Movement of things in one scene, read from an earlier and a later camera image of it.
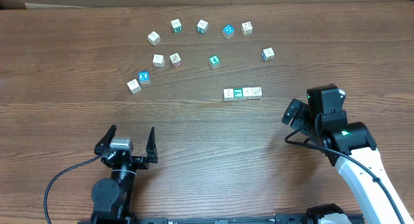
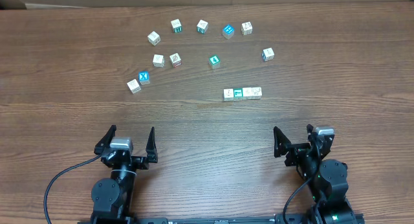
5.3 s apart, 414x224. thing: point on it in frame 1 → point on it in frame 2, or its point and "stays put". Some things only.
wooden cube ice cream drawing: x=247 y=93 stays put
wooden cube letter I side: x=256 y=92 stays put
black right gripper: x=301 y=118 → x=284 y=145
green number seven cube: x=238 y=94 stays put
